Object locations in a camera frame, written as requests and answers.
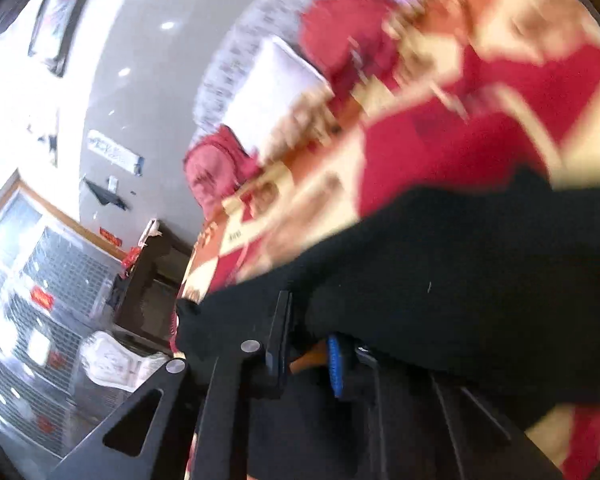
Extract metal grille door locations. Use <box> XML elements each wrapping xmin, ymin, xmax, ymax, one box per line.
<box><xmin>0</xmin><ymin>184</ymin><xmax>122</xmax><ymax>462</ymax></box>

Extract red orange yellow blanket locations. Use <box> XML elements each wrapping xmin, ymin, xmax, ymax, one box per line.
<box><xmin>174</xmin><ymin>0</ymin><xmax>600</xmax><ymax>479</ymax></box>

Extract white pillow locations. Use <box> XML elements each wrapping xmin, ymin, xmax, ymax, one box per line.
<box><xmin>221</xmin><ymin>36</ymin><xmax>332</xmax><ymax>164</ymax></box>

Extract white ornate chair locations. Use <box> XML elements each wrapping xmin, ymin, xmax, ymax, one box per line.
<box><xmin>80</xmin><ymin>332</ymin><xmax>170</xmax><ymax>393</ymax></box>

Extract dark cloth on wall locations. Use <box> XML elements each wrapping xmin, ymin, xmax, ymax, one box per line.
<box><xmin>83</xmin><ymin>179</ymin><xmax>129</xmax><ymax>211</ymax></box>

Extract red ruffled cushion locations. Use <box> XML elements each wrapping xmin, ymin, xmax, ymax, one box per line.
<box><xmin>183</xmin><ymin>125</ymin><xmax>261</xmax><ymax>221</ymax></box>

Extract dark wooden table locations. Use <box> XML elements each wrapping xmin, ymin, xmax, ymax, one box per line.
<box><xmin>107</xmin><ymin>219</ymin><xmax>192</xmax><ymax>352</ymax></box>

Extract white wall poster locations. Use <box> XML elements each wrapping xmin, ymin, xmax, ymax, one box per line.
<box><xmin>86</xmin><ymin>130</ymin><xmax>144</xmax><ymax>177</ymax></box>

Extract black pants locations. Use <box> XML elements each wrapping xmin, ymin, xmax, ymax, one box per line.
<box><xmin>176</xmin><ymin>171</ymin><xmax>600</xmax><ymax>403</ymax></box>

